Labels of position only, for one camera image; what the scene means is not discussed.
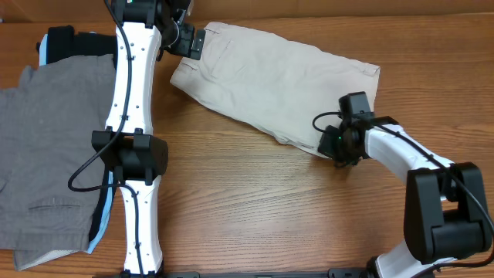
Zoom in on beige shorts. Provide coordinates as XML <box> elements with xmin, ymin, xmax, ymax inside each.
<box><xmin>171</xmin><ymin>22</ymin><xmax>381</xmax><ymax>154</ymax></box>

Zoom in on grey folded shorts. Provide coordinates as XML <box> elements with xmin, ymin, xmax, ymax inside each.
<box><xmin>1</xmin><ymin>55</ymin><xmax>115</xmax><ymax>270</ymax></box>

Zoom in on light blue folded garment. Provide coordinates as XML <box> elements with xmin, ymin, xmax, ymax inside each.
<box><xmin>38</xmin><ymin>31</ymin><xmax>117</xmax><ymax>255</ymax></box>

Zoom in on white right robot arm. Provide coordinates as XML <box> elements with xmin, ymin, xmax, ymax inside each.
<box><xmin>320</xmin><ymin>114</ymin><xmax>493</xmax><ymax>277</ymax></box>

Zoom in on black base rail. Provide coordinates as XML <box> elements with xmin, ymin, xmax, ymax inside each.
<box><xmin>92</xmin><ymin>266</ymin><xmax>375</xmax><ymax>278</ymax></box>

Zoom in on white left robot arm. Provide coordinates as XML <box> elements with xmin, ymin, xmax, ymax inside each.
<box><xmin>91</xmin><ymin>0</ymin><xmax>205</xmax><ymax>277</ymax></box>

